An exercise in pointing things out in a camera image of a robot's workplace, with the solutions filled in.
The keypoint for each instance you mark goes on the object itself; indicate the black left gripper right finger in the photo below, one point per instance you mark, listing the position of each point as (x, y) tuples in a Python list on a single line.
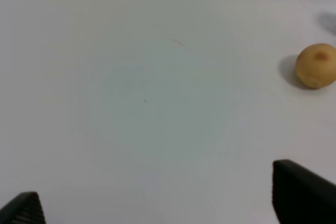
[(301, 196)]

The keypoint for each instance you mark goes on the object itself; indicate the yellow round potato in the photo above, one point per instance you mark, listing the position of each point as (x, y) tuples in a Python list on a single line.
[(315, 66)]

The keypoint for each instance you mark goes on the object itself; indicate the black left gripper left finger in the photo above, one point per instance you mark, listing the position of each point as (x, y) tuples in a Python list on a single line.
[(24, 208)]

